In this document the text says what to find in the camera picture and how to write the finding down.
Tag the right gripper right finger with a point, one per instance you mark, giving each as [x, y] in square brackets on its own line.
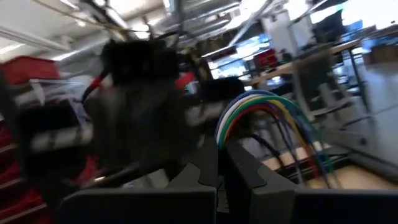
[239, 177]

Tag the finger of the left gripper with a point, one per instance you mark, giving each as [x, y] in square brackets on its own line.
[121, 155]
[171, 146]

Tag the red bin shelf rack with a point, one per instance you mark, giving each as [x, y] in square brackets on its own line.
[28, 70]

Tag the wooden top work table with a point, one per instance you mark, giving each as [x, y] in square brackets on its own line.
[311, 61]

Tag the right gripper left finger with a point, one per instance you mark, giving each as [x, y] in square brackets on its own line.
[205, 171]

